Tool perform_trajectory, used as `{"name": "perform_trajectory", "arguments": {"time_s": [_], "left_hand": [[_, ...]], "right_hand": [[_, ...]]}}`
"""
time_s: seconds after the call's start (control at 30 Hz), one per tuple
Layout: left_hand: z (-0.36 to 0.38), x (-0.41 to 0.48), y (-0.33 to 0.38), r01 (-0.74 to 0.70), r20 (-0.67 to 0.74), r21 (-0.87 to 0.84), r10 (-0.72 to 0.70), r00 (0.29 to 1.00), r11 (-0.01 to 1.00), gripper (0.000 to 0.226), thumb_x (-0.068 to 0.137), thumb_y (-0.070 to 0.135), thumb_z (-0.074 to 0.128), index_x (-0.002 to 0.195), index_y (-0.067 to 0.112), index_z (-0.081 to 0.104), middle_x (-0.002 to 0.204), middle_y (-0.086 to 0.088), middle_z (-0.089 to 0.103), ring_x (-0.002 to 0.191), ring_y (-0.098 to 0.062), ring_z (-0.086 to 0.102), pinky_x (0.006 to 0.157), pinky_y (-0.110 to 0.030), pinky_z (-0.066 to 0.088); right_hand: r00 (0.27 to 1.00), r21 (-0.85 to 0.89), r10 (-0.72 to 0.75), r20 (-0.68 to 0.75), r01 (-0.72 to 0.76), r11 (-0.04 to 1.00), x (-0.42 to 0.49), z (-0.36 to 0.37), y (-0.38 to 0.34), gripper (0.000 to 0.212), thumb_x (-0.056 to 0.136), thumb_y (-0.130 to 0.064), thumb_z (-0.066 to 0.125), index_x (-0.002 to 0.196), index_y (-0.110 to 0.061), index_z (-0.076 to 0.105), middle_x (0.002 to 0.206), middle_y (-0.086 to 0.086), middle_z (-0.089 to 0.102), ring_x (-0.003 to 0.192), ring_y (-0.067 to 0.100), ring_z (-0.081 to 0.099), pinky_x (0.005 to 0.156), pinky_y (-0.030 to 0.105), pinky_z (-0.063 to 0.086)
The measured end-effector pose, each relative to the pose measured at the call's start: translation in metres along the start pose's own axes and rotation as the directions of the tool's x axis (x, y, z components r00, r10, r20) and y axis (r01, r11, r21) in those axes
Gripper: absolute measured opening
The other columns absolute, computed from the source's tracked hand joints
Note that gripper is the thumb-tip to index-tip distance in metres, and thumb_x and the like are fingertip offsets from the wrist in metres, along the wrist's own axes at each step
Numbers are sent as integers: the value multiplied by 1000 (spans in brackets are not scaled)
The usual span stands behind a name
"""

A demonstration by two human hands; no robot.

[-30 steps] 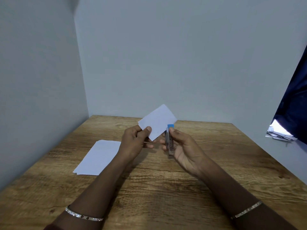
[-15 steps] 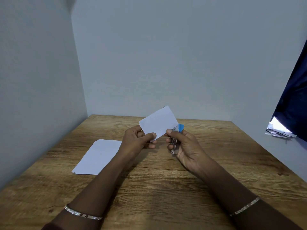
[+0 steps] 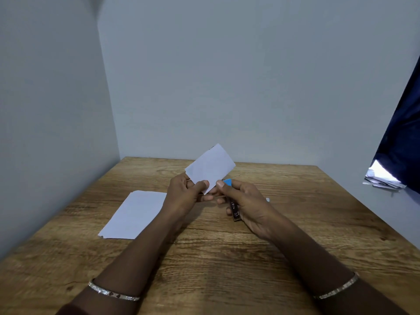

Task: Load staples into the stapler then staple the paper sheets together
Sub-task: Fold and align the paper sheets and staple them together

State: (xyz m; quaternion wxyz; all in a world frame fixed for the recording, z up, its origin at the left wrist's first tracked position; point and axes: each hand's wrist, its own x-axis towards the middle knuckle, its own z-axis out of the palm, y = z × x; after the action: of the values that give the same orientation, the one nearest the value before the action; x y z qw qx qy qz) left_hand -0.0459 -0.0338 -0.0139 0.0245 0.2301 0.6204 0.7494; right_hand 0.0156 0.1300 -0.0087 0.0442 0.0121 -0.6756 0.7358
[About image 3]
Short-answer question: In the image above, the person's left forearm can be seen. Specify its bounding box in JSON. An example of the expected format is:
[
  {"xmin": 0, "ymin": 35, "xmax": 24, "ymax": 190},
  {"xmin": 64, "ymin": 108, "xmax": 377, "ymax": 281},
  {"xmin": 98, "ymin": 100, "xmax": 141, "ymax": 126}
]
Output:
[{"xmin": 70, "ymin": 211, "xmax": 179, "ymax": 315}]

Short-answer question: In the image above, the silver bangle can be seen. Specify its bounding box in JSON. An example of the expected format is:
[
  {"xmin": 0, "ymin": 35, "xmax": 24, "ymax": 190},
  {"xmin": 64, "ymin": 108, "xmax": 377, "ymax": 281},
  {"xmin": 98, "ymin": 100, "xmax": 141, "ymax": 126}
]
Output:
[
  {"xmin": 87, "ymin": 278, "xmax": 141, "ymax": 302},
  {"xmin": 313, "ymin": 272, "xmax": 360, "ymax": 300}
]

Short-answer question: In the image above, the person's left hand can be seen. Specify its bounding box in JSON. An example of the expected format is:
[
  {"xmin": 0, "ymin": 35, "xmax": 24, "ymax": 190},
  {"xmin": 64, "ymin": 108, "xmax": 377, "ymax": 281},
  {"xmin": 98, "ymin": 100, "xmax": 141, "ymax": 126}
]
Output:
[{"xmin": 160, "ymin": 172, "xmax": 218, "ymax": 227}]

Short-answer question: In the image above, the dark blue curtain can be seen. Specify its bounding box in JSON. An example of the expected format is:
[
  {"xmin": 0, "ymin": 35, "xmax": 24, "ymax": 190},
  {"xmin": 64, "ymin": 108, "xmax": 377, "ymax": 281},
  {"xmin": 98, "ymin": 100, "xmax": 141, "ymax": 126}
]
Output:
[{"xmin": 373, "ymin": 55, "xmax": 420, "ymax": 195}]

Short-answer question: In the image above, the stack of white papers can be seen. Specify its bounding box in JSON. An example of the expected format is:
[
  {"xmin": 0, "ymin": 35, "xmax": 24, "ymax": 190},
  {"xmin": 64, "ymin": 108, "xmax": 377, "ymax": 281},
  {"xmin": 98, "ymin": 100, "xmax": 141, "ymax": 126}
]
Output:
[{"xmin": 98, "ymin": 190, "xmax": 168, "ymax": 240}]

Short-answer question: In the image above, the pile of crumpled white sheets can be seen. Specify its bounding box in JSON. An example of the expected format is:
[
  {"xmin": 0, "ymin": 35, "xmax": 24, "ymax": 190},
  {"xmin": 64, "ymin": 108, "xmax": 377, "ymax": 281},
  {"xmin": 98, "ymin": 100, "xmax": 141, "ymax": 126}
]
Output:
[{"xmin": 362, "ymin": 159, "xmax": 407, "ymax": 191}]

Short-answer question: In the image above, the blue and silver stapler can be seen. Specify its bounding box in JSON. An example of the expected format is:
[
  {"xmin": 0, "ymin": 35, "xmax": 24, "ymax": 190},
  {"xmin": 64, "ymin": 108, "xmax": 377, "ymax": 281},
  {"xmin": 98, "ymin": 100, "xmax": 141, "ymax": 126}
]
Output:
[{"xmin": 222, "ymin": 178, "xmax": 243, "ymax": 223}]

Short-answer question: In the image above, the person's right hand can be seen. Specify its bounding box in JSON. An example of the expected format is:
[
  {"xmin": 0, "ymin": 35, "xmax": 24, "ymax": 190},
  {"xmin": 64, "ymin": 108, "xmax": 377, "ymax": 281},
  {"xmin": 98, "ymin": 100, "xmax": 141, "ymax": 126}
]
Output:
[{"xmin": 216, "ymin": 179, "xmax": 289, "ymax": 242}]

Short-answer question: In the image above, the person's right forearm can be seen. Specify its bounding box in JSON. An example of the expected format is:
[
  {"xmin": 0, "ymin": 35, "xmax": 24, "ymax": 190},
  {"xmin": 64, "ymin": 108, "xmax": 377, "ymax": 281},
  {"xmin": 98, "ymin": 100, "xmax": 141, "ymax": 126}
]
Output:
[{"xmin": 269, "ymin": 221, "xmax": 409, "ymax": 315}]

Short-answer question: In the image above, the thin white paper bundle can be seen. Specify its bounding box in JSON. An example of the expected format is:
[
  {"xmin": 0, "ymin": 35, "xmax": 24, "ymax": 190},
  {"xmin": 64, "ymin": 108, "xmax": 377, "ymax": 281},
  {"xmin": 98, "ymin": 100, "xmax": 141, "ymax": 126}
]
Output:
[{"xmin": 184, "ymin": 143, "xmax": 237, "ymax": 196}]

